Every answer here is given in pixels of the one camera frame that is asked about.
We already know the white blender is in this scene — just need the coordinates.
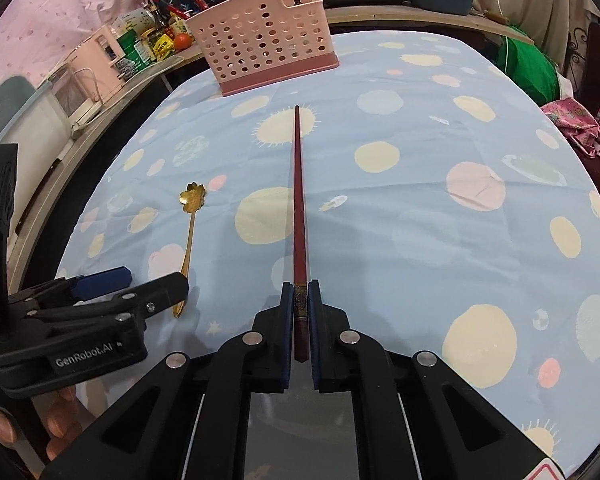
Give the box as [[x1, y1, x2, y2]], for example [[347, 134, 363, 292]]
[[45, 62, 103, 126]]

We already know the yellow snack packet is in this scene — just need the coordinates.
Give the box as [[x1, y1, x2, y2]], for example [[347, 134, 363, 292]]
[[152, 35, 176, 61]]

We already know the green bag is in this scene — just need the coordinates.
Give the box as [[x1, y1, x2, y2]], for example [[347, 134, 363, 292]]
[[497, 35, 561, 103]]

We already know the plastic bin with blue lid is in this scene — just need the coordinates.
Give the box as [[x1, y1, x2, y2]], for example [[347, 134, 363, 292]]
[[0, 76, 76, 151]]

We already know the dark wooden chair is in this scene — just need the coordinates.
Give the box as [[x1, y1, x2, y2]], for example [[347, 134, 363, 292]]
[[562, 15, 600, 126]]

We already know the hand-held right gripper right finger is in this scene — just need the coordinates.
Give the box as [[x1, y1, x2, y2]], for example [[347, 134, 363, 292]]
[[307, 280, 557, 480]]

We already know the pink printed sheet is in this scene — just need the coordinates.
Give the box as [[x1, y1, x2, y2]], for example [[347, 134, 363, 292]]
[[0, 0, 151, 106]]

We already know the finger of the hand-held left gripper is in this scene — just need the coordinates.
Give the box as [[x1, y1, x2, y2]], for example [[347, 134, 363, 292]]
[[7, 266, 133, 307], [30, 274, 190, 330]]

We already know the blue dotted tablecloth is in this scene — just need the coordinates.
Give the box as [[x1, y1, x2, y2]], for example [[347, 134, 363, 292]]
[[55, 30, 600, 480]]

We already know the pink floral cloth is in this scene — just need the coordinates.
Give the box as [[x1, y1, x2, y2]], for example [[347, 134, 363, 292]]
[[540, 97, 600, 211]]

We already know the person's left hand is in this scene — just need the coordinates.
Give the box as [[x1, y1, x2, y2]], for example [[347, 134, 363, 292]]
[[0, 384, 81, 463]]

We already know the green tin can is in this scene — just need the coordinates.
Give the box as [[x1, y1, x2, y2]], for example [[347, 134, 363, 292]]
[[117, 30, 153, 68]]

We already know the white power cable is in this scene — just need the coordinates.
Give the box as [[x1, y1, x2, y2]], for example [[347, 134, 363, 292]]
[[70, 52, 186, 136]]

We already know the pink perforated utensil basket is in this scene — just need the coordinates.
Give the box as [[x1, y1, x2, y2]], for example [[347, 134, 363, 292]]
[[186, 0, 341, 97]]

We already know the white paper box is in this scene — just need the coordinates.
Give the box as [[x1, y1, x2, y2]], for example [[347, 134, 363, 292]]
[[111, 8, 156, 36]]

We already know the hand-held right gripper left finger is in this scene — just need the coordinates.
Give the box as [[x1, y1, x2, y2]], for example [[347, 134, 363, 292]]
[[39, 281, 295, 480]]

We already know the gold flower spoon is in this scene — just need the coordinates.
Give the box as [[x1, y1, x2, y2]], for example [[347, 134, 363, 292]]
[[172, 182, 208, 318]]

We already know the dark red chopstick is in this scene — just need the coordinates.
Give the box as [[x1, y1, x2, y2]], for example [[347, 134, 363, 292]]
[[291, 105, 312, 363]]

